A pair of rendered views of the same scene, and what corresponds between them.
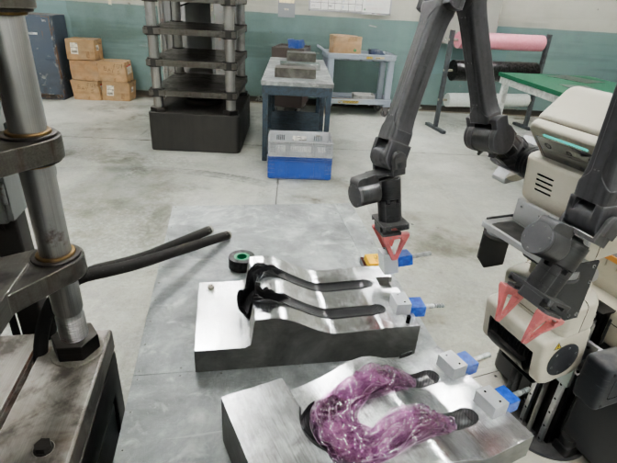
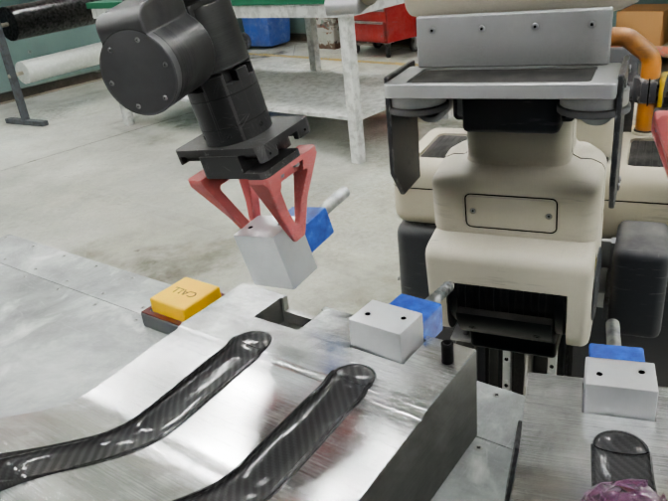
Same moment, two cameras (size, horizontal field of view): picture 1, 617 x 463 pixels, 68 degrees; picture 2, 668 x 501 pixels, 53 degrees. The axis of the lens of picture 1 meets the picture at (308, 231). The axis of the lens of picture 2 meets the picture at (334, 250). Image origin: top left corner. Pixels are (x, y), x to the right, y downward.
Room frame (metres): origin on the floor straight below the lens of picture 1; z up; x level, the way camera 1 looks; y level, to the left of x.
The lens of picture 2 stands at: (0.56, 0.10, 1.21)
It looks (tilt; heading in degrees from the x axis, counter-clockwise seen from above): 26 degrees down; 320
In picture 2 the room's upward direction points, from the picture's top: 6 degrees counter-clockwise
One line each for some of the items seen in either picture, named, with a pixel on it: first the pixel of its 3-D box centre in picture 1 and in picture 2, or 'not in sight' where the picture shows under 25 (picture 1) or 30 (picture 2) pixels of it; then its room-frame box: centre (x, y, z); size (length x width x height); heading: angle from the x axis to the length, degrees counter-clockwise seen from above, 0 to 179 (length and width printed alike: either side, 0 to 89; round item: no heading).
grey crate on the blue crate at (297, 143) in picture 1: (299, 144); not in sight; (4.25, 0.13, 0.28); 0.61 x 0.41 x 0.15; 93
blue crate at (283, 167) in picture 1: (298, 162); not in sight; (4.25, 0.13, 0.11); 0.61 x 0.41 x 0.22; 93
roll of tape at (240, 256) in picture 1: (241, 261); not in sight; (1.18, 0.19, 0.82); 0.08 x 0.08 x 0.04
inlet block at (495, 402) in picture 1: (506, 399); not in sight; (0.66, -0.41, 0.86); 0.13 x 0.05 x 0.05; 118
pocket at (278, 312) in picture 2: (386, 287); (293, 328); (1.00, -0.21, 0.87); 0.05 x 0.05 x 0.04; 11
